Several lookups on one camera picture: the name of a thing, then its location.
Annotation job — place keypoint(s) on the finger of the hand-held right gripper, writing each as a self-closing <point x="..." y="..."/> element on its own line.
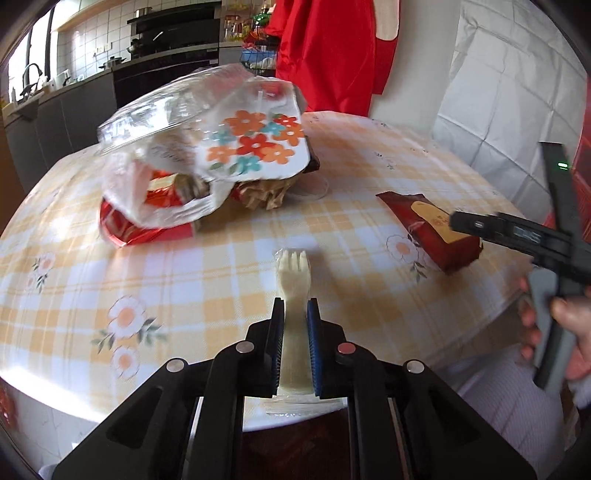
<point x="478" y="226"/>

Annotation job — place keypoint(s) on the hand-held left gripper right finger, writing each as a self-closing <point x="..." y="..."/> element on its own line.
<point x="314" y="350"/>

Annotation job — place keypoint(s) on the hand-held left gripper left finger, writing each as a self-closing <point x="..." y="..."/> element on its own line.
<point x="277" y="350"/>

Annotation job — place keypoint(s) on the dark red snack packet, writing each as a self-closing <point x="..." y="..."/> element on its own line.
<point x="429" y="235"/>

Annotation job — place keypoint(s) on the white plastic fork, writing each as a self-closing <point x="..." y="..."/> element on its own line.
<point x="292" y="288"/>

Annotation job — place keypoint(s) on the flower print plastic bag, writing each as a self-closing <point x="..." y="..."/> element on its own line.
<point x="258" y="138"/>

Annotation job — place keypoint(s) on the person's right hand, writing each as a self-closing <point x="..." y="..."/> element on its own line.
<point x="579" y="332"/>

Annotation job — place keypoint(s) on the red cloth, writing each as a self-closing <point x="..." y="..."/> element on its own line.
<point x="583" y="157"/>

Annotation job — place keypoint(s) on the yellow checked floral tablecloth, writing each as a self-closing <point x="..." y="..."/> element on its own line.
<point x="194" y="286"/>

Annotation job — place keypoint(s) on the crumpled brown paper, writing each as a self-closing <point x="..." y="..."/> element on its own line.
<point x="263" y="194"/>

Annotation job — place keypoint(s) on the person's white trouser leg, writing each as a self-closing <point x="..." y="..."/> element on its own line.
<point x="503" y="415"/>

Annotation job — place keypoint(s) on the shiny red packet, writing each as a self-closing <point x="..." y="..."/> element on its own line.
<point x="122" y="230"/>

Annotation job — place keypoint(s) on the red apron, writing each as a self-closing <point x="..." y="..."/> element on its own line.
<point x="323" y="50"/>

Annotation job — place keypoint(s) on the blue basket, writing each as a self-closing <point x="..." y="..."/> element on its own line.
<point x="256" y="59"/>

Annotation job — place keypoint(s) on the black built-in oven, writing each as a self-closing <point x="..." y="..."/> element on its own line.
<point x="161" y="76"/>

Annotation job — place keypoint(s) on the grey kitchen cabinets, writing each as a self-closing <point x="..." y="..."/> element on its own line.
<point x="69" y="120"/>

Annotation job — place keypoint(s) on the steel cooking pot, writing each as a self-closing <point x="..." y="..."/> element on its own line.
<point x="114" y="62"/>

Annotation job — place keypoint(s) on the metal kitchen faucet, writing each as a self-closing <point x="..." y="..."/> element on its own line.
<point x="28" y="74"/>

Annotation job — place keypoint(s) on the kitchen window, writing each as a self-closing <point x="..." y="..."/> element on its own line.
<point x="27" y="50"/>

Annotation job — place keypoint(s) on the white wall sheet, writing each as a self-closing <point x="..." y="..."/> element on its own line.
<point x="503" y="78"/>

